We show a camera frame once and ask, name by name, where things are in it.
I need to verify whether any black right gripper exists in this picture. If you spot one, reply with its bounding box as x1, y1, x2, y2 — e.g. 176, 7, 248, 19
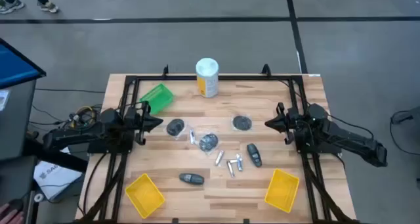
264, 102, 299, 145

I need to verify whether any black floor cable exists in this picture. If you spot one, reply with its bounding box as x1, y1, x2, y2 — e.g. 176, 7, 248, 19
34, 87, 106, 95
389, 107, 420, 156

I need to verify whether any black metal rig frame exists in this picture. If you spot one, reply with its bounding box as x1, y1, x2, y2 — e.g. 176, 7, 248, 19
77, 64, 362, 224

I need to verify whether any grey equipment cart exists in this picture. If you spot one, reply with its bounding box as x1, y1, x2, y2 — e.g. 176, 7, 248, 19
0, 81, 37, 162

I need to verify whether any black oval handheld device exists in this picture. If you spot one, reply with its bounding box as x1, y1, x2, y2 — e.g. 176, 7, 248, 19
246, 143, 263, 168
178, 173, 205, 186

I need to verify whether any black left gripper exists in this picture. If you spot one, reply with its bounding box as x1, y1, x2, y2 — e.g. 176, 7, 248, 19
123, 101, 164, 146

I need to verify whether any yellow black cable bundle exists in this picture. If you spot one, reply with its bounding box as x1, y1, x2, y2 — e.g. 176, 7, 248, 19
67, 104, 99, 128

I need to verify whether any yellow plastic bin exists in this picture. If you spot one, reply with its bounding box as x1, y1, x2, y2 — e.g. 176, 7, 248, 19
125, 173, 166, 219
264, 168, 301, 214

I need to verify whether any white yellow wipes canister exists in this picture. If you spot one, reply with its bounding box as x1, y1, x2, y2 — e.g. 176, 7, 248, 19
195, 57, 220, 99

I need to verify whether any person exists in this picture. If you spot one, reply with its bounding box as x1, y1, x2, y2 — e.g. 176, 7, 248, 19
0, 0, 60, 14

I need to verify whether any person's hand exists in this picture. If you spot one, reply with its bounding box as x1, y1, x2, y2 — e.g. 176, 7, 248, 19
0, 202, 26, 224

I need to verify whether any white printed paper bag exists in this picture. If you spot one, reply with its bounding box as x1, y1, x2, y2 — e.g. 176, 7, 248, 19
33, 160, 83, 200

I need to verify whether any black round item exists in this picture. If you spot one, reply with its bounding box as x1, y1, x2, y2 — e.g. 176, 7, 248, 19
163, 118, 188, 139
231, 114, 254, 132
198, 133, 220, 155

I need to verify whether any green plastic basket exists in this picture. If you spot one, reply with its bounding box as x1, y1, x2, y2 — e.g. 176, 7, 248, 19
140, 83, 175, 115

